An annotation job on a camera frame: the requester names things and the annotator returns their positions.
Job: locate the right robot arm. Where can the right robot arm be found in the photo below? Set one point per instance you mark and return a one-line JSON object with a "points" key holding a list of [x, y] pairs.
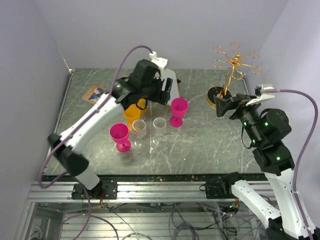
{"points": [[290, 221]]}

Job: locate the pink wine glass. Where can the pink wine glass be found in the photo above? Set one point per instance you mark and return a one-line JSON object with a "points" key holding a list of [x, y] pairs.
{"points": [[120, 134], [179, 107]]}

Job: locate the gold wine glass rack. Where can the gold wine glass rack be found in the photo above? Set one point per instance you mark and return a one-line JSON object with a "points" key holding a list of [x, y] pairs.
{"points": [[233, 62]]}

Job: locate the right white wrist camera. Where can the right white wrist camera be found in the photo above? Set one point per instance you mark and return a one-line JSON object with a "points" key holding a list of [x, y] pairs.
{"points": [[261, 94]]}

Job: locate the aluminium mounting rail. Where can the aluminium mounting rail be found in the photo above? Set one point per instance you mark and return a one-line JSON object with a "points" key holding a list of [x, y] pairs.
{"points": [[131, 192]]}

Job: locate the clear wine glass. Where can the clear wine glass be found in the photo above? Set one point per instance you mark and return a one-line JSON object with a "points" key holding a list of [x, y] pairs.
{"points": [[159, 126], [139, 130]]}

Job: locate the orange picture card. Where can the orange picture card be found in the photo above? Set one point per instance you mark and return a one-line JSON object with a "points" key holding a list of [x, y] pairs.
{"points": [[93, 94]]}

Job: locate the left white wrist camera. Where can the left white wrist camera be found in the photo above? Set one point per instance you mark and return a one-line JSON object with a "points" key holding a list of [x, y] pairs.
{"points": [[160, 62]]}

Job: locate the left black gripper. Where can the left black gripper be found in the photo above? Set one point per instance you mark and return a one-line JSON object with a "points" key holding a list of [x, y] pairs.
{"points": [[162, 97]]}

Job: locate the orange wine glass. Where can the orange wine glass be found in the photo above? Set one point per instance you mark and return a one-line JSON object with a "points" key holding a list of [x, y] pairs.
{"points": [[131, 114], [142, 106]]}

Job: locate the white board yellow rim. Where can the white board yellow rim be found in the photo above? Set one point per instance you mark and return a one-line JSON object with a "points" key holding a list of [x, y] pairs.
{"points": [[174, 92]]}

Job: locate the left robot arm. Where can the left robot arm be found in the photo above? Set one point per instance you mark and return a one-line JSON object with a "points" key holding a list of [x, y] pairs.
{"points": [[147, 81]]}

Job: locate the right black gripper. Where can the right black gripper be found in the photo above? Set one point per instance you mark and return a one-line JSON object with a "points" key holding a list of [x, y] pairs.
{"points": [[223, 104]]}

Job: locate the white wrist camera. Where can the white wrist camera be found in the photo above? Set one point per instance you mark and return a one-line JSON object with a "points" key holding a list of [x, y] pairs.
{"points": [[160, 62], [261, 94]]}

